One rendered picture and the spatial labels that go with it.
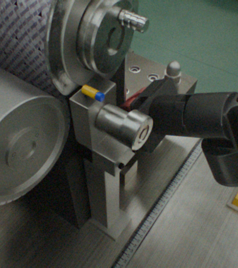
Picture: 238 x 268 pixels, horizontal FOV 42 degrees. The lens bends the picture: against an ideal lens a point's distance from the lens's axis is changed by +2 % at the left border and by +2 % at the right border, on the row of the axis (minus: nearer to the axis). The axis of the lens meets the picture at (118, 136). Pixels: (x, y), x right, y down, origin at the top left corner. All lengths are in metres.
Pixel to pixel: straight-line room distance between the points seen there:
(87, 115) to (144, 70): 0.34
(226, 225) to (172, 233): 0.10
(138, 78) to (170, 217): 0.27
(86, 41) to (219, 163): 0.22
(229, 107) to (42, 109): 0.21
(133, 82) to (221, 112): 0.29
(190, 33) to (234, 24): 0.40
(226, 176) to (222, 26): 2.53
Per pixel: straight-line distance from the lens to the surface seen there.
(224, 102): 0.37
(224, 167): 0.41
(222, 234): 0.60
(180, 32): 2.76
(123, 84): 0.44
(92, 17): 0.30
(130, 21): 0.31
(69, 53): 0.30
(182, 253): 0.57
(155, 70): 0.64
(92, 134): 0.34
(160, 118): 0.40
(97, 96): 0.28
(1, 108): 0.29
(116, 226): 0.56
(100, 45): 0.30
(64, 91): 0.32
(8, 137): 0.31
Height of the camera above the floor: 1.42
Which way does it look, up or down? 50 degrees down
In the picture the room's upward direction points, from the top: straight up
